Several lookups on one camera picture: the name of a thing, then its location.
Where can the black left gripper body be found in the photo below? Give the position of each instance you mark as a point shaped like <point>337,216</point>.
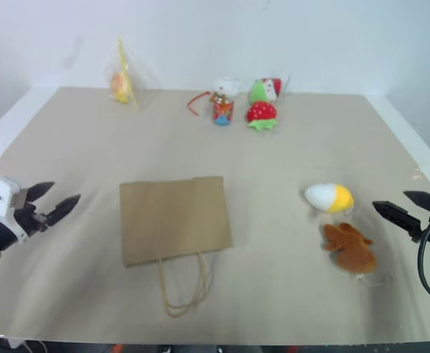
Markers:
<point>31,217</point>

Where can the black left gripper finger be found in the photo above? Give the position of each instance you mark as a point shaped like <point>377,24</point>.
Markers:
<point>42,189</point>
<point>62,209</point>

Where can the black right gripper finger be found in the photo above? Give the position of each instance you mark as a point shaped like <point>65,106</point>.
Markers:
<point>424,199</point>
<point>398,217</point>

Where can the brown plush toy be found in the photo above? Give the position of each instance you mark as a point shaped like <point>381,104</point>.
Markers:
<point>350,246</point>

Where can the white and yellow egg plush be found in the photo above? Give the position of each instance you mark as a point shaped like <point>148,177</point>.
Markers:
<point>328,196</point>

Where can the brown paper bag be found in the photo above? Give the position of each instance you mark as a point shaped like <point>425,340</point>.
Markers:
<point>174,217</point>

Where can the clear bag with yellow toy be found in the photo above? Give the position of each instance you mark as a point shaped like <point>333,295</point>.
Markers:
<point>124,82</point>

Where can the red object under table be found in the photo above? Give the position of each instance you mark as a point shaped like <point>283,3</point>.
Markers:
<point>119,348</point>

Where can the green and red strawberry plush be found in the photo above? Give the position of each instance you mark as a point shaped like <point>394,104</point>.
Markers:
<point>264,90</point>

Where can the colourful can with white plush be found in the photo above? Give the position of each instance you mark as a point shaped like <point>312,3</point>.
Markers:
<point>223,104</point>

